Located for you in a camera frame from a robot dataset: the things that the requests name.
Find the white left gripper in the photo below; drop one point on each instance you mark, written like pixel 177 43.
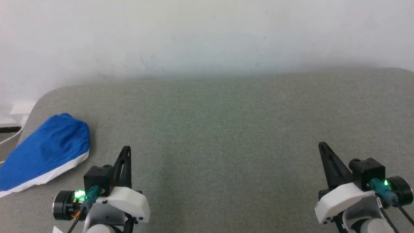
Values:
pixel 129 202

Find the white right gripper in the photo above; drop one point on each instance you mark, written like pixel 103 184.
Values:
pixel 339 200

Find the blue and white garment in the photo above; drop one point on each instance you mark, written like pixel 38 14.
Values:
pixel 42 152

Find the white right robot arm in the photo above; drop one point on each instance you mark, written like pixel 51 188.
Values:
pixel 368 225

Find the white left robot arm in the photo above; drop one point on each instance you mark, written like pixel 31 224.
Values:
pixel 100 229

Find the black round right wrist motor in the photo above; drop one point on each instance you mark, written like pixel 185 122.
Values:
pixel 401 191

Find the black round wrist motor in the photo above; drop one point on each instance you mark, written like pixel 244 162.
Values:
pixel 401 191
pixel 63 205

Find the black round left wrist motor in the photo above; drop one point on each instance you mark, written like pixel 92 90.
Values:
pixel 63 205

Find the grey-green fabric sofa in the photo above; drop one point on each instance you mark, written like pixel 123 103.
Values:
pixel 213 129

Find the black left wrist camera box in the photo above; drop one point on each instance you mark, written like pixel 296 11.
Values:
pixel 97 179

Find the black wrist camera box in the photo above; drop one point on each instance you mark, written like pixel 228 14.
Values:
pixel 97 179
pixel 368 171

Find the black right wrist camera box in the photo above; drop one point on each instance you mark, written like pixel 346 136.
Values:
pixel 368 171

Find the white wall socket box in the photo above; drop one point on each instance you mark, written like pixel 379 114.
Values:
pixel 22 108

